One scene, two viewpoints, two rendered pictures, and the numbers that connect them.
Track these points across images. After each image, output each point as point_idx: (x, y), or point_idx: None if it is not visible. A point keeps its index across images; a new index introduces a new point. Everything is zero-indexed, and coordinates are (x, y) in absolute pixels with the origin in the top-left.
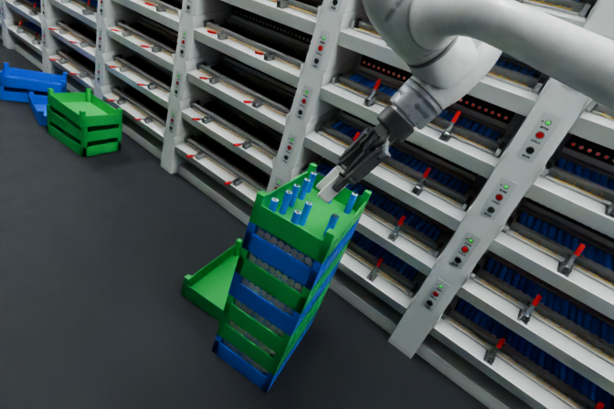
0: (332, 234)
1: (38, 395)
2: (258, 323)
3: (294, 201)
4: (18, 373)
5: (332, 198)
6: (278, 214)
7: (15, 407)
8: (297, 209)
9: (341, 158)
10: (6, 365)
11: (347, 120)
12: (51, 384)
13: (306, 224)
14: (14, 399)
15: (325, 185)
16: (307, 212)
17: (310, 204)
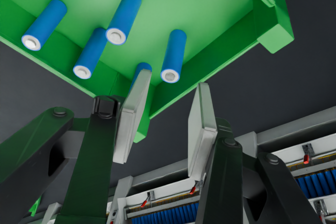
0: (286, 43)
1: (213, 76)
2: None
3: (57, 13)
4: (196, 87)
5: (210, 93)
6: (176, 100)
7: (219, 84)
8: None
9: (66, 163)
10: (189, 93)
11: None
12: None
13: None
14: (213, 86)
15: (144, 100)
16: (132, 23)
17: (120, 35)
